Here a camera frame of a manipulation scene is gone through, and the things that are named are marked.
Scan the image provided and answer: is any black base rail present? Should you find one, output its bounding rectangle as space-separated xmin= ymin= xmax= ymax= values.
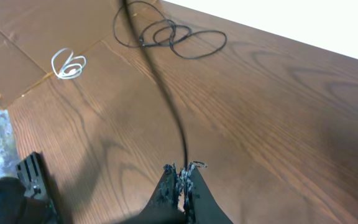
xmin=0 ymin=152 xmax=62 ymax=224

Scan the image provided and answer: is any white usb cable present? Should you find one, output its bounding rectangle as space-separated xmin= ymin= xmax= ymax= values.
xmin=50 ymin=47 xmax=87 ymax=80

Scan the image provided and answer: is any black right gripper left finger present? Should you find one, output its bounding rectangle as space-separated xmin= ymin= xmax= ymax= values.
xmin=129 ymin=164 xmax=185 ymax=224

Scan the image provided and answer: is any black usb cable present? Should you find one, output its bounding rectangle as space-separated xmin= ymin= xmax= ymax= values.
xmin=121 ymin=0 xmax=189 ymax=170

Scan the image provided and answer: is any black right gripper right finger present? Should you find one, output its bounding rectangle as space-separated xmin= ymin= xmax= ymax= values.
xmin=181 ymin=161 xmax=233 ymax=224

